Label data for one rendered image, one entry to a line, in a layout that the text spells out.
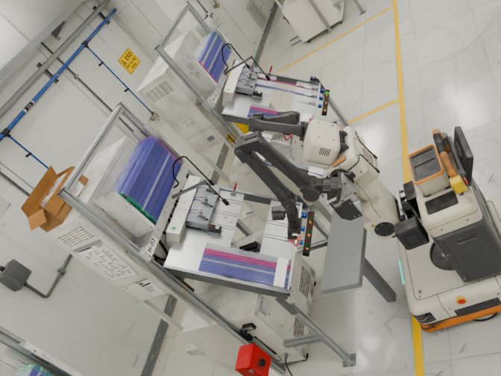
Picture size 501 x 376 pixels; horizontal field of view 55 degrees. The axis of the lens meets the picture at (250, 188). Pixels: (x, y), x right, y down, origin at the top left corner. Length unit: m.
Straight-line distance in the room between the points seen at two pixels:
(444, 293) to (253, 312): 1.07
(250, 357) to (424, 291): 1.02
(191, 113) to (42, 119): 1.39
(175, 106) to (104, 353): 2.04
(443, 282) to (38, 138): 3.31
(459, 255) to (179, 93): 2.27
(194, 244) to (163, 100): 1.38
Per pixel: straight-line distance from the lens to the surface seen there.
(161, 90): 3.76
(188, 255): 2.79
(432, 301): 2.79
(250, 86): 3.97
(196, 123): 3.84
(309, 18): 7.14
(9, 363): 2.33
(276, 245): 2.88
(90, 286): 4.23
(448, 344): 2.97
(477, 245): 2.53
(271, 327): 3.04
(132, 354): 4.38
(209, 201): 2.97
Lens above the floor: 2.45
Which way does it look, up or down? 28 degrees down
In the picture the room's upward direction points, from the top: 43 degrees counter-clockwise
